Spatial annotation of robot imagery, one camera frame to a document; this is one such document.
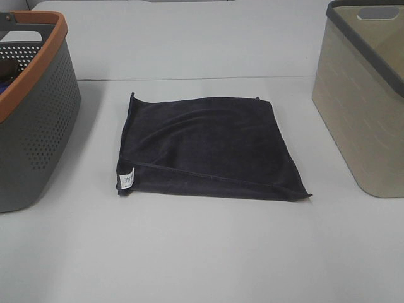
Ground dark navy towel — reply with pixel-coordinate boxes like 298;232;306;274
116;96;309;201

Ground brown towel in basket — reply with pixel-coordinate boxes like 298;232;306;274
0;59;20;81

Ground grey perforated basket orange rim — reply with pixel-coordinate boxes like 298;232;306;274
1;11;81;213

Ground beige basket grey rim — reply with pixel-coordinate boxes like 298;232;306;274
312;1;403;198

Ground blue cloth in basket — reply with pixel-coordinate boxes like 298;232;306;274
0;83;9;94

